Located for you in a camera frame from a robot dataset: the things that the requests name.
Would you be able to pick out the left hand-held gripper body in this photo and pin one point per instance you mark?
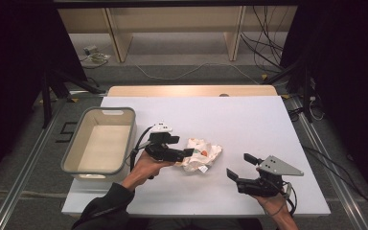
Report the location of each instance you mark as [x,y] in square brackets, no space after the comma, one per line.
[158,143]

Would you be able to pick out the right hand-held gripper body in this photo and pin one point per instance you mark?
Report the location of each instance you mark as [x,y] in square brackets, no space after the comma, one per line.
[266,185]

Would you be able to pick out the white paper wrapper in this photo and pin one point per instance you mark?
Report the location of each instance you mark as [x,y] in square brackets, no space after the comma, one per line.
[211,150]

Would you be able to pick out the beige bin with grey rim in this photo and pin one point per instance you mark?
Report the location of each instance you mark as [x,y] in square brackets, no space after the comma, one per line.
[102,147]

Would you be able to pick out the person's right hand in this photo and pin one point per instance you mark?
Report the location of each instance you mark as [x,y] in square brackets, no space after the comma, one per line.
[276,204]

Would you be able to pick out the person's left hand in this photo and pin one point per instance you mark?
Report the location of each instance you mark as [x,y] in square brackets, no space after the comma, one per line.
[145,167]

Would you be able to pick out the black metal stand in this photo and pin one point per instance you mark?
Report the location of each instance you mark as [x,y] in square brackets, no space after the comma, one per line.
[306,92]
[46,96]

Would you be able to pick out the beige wooden shelf unit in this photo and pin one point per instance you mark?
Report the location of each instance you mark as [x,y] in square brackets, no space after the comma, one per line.
[172,19]

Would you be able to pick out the aluminium floor rail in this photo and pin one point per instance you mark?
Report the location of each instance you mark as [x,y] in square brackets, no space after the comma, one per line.
[22,172]
[332,172]

